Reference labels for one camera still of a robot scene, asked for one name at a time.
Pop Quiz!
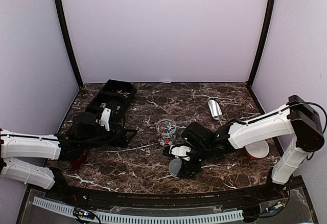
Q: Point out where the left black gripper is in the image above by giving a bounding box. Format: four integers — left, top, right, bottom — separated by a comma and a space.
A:
80, 121, 137, 152

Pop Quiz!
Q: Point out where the silver jar lid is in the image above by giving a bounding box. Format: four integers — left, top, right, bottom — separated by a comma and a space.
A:
168, 158, 182, 178

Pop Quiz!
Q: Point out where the silver metal scoop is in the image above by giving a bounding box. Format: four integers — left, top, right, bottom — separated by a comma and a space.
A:
207, 100, 223, 126

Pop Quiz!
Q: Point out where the clear plastic jar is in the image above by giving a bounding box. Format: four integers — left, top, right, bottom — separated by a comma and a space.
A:
156, 119, 177, 146

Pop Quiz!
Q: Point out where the black bin with small candies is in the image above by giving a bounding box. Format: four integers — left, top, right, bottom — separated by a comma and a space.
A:
85, 92, 129, 120

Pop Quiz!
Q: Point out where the black bin with lollipops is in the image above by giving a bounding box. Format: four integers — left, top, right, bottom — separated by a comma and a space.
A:
101, 79, 137, 103

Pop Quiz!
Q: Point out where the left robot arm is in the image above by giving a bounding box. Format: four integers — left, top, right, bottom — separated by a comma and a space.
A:
1, 127, 137, 201

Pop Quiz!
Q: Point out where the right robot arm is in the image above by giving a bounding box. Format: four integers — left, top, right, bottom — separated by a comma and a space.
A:
169, 95, 326, 200

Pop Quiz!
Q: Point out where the red floral saucer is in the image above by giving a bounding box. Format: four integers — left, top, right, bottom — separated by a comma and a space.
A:
61, 150, 88, 170

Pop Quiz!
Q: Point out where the orange and white bowl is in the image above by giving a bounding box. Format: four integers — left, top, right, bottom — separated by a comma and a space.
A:
245, 140, 270, 160

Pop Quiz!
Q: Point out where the pile of lollipops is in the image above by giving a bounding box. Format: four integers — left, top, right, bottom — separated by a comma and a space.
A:
116, 90, 130, 98

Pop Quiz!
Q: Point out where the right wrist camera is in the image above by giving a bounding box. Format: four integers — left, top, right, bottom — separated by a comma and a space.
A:
162, 121, 214, 162

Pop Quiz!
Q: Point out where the black front rail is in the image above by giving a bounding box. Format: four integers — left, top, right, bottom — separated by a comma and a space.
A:
30, 180, 302, 211

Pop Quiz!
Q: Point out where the white slotted cable duct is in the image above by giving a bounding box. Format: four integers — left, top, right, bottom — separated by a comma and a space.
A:
33, 197, 244, 224

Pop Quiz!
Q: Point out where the left black frame post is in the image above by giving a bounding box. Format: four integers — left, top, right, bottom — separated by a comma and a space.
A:
54, 0, 84, 88

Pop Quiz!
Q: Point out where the black frame post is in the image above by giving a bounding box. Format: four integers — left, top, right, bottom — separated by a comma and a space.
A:
246, 0, 275, 89
54, 0, 84, 88

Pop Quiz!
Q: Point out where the right black frame post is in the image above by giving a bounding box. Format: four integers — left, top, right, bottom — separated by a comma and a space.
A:
246, 0, 275, 89

